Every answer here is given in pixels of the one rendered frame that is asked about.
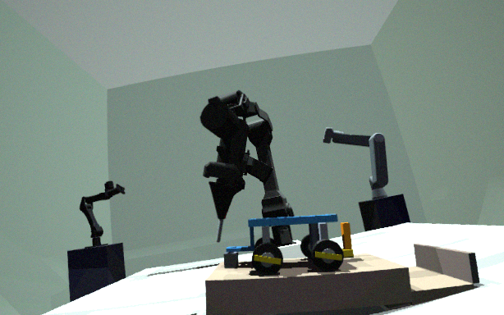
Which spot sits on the tan wooden ramp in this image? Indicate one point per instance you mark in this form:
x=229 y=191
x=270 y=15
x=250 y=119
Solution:
x=235 y=288

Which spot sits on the blue wheeled trolley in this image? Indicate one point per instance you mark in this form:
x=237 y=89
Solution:
x=267 y=258

